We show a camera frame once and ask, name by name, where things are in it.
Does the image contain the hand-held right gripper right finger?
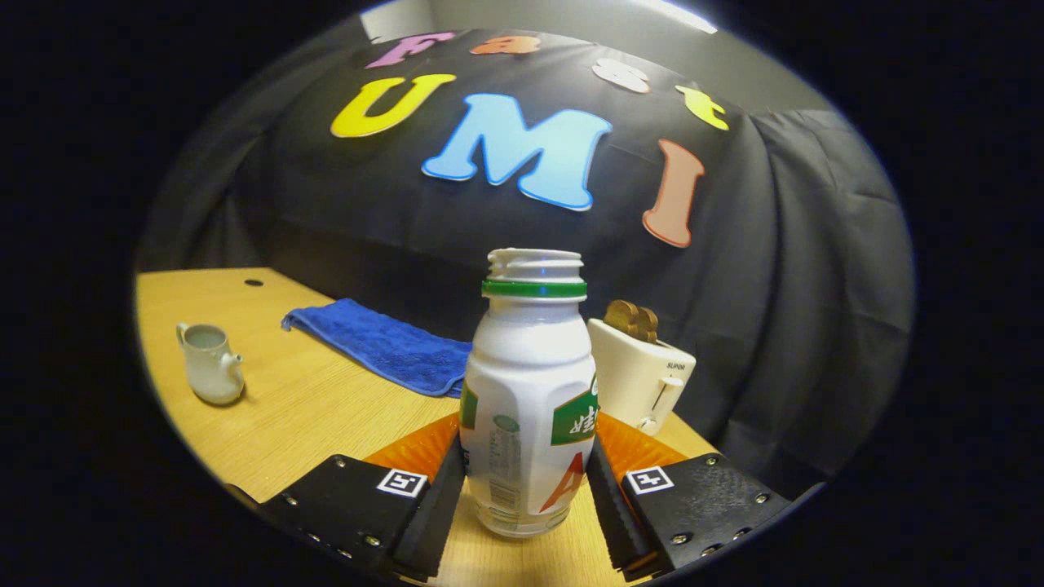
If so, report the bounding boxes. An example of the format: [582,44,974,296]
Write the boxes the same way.
[586,412,792,581]

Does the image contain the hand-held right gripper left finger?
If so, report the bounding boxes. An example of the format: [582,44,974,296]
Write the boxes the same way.
[257,412,467,584]

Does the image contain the white plastic water bottle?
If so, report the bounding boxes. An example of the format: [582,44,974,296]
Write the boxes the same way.
[458,248,599,539]

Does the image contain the white ceramic teacup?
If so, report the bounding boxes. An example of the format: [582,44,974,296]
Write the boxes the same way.
[176,322,246,406]

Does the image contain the cream toaster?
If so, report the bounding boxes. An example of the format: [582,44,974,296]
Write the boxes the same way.
[587,316,697,436]

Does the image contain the blue towel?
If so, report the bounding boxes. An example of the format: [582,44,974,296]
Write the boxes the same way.
[281,298,474,399]

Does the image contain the black backdrop cloth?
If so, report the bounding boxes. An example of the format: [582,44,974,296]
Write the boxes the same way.
[135,29,914,498]

